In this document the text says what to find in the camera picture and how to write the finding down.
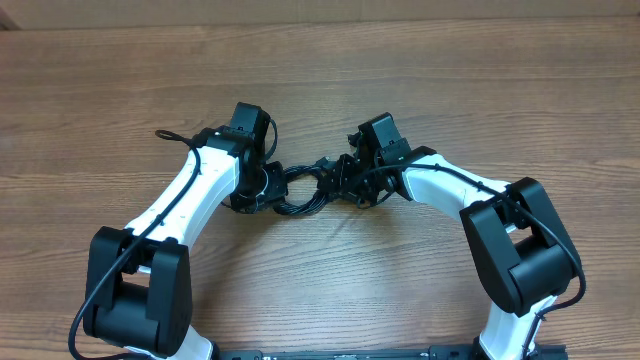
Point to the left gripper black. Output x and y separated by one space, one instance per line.
277 190

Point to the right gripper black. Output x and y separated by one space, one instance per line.
343 186

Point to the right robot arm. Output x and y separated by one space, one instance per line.
522 253

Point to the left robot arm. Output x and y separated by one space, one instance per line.
139 288

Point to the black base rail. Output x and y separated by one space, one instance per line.
345 355

